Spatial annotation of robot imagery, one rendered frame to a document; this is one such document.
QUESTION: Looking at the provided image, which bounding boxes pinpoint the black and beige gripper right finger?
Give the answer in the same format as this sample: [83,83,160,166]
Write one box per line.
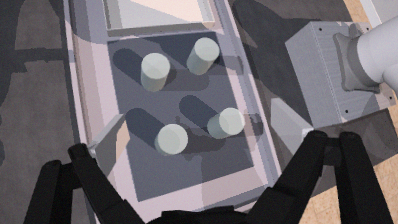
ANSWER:
[239,98,394,224]

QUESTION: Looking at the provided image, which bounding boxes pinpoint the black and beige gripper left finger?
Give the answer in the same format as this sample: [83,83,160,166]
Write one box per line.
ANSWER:
[23,114,145,224]

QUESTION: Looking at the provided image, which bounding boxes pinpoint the clear glass cylinder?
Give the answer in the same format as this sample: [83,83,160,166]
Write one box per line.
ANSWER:
[187,38,219,75]
[207,108,244,139]
[155,124,188,154]
[141,53,170,92]

